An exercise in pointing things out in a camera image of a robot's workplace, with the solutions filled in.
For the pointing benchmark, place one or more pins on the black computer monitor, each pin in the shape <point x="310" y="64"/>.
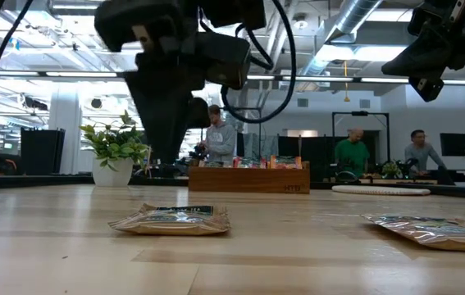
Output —
<point x="455" y="144"/>

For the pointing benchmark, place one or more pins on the round woven placemat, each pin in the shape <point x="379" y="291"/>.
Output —
<point x="379" y="190"/>

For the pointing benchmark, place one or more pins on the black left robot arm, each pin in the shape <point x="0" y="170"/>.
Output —
<point x="133" y="20"/>

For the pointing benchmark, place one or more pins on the small potted plant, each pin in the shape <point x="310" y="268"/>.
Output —
<point x="392" y="169"/>

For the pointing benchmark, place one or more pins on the wooden tea box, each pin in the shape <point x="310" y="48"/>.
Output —
<point x="248" y="180"/>

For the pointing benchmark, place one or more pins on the black table frame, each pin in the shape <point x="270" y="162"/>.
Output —
<point x="31" y="180"/>

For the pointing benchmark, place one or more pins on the black cabinet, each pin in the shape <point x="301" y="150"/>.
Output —
<point x="42" y="151"/>

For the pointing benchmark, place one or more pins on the black frame stand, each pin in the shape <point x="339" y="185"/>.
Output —
<point x="260" y="127"/>
<point x="361" y="113"/>

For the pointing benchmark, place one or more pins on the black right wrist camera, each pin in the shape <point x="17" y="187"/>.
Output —
<point x="427" y="89"/>

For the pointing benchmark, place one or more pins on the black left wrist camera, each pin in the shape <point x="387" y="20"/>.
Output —
<point x="224" y="61"/>

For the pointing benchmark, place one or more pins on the orange tea packet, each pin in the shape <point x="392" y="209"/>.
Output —
<point x="285" y="162"/>

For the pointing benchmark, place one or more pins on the person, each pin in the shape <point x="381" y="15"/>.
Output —
<point x="420" y="153"/>
<point x="220" y="141"/>
<point x="352" y="151"/>

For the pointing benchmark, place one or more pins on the black office chair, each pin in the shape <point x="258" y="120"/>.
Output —
<point x="8" y="164"/>

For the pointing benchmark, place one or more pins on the potted green plant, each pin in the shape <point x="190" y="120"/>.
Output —
<point x="113" y="172"/>

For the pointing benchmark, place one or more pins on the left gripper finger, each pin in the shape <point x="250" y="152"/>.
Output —
<point x="158" y="143"/>
<point x="176" y="141"/>

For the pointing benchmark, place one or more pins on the LED light strip bar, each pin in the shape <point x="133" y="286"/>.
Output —
<point x="80" y="74"/>

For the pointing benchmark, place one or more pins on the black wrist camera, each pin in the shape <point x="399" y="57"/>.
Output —
<point x="427" y="89"/>
<point x="224" y="61"/>

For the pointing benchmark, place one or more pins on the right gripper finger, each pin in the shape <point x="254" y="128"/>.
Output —
<point x="416" y="67"/>
<point x="410" y="55"/>

